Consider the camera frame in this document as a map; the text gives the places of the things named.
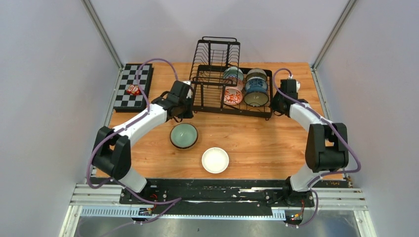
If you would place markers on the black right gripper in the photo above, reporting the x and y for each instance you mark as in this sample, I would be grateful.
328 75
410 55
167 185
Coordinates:
275 106

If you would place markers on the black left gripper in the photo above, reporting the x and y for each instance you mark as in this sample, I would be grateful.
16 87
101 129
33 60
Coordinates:
188 114

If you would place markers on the white blue striped bowl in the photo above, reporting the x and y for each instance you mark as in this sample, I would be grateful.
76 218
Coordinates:
256 83

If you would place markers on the beige interior bowl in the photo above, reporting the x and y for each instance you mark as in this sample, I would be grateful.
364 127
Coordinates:
256 72

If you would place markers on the black wire dish rack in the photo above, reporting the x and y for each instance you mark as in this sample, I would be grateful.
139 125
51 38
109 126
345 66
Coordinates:
213 55

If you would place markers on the orange geometric pattern bowl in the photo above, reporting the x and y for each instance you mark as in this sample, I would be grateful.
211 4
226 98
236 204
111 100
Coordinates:
237 84

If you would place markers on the orange floral pattern bowl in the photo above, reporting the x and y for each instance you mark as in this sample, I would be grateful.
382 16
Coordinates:
232 96

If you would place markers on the teal dashed pattern bowl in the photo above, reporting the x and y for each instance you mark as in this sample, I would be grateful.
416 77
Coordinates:
233 72

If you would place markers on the white orange bowl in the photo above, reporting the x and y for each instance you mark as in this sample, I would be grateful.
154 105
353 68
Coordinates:
215 160

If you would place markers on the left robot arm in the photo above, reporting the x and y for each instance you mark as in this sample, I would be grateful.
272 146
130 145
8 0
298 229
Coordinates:
112 148

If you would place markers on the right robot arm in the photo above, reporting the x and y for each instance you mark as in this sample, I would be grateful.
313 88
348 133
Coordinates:
325 152

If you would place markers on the red owl toy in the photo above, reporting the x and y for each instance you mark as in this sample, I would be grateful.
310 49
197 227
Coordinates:
134 90

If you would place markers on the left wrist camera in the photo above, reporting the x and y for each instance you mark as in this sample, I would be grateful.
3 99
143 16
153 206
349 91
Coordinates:
190 89

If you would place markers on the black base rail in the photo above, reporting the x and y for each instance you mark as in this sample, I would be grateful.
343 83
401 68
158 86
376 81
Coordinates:
217 199

